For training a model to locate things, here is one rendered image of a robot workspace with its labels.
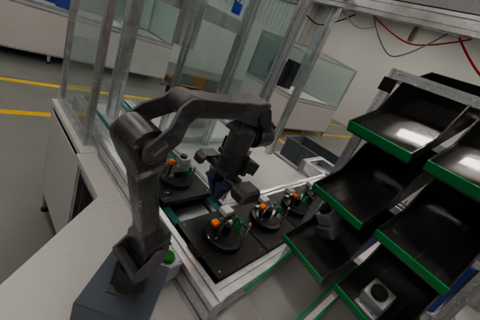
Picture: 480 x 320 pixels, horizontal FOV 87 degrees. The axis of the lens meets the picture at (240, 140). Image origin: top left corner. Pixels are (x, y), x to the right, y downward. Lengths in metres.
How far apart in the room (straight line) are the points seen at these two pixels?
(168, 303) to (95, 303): 0.30
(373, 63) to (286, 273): 11.57
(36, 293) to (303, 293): 0.67
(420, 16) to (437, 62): 9.84
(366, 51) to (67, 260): 12.11
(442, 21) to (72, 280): 1.87
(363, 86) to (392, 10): 10.29
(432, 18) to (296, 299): 1.49
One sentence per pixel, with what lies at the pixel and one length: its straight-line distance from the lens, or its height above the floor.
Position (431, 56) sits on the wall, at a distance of 11.66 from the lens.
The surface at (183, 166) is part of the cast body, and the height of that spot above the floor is 1.05.
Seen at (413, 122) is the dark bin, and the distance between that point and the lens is 0.67.
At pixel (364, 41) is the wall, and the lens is 12.55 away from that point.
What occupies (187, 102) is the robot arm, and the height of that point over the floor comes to 1.48.
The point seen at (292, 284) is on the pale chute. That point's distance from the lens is 0.80.
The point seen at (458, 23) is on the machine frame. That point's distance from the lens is 1.73.
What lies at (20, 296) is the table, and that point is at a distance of 0.89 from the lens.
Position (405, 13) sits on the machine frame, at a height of 2.04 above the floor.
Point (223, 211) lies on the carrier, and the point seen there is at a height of 0.98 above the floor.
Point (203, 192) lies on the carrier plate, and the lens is 1.10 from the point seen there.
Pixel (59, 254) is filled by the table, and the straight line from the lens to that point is 0.96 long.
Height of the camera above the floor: 1.59
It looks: 20 degrees down
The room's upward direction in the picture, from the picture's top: 23 degrees clockwise
